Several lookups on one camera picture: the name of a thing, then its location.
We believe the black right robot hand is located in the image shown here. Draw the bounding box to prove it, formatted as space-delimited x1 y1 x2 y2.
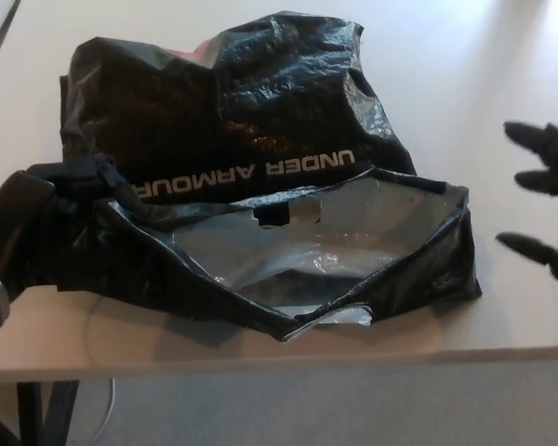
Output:
495 120 558 282

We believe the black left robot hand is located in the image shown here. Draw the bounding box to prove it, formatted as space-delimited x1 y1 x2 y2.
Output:
0 156 139 306

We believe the black Under Armour plastic bag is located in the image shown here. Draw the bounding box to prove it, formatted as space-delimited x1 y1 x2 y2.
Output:
58 13 485 348

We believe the black table leg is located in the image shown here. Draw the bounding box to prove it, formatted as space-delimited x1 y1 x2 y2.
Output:
18 378 81 446

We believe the thin white cable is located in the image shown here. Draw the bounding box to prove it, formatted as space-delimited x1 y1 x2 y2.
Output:
100 375 118 446

